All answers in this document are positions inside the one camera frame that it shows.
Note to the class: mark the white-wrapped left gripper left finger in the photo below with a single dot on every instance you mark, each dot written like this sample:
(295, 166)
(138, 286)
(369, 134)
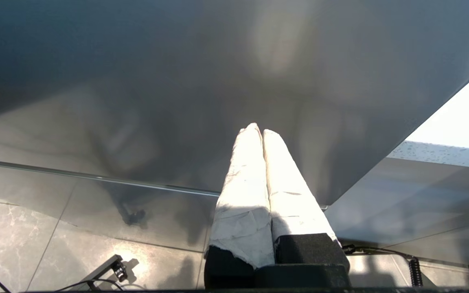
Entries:
(244, 195)

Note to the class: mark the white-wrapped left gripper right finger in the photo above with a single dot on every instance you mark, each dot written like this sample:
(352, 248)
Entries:
(291, 195)

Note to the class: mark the grey under-counter cabinet front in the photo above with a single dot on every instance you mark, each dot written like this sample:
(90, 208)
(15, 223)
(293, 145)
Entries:
(421, 195)

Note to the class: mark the black metal bracket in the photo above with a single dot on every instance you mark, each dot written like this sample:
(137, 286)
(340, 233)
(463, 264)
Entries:
(114, 266)

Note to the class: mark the tall white-sided grey cabinet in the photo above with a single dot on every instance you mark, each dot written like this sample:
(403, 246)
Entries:
(136, 81)

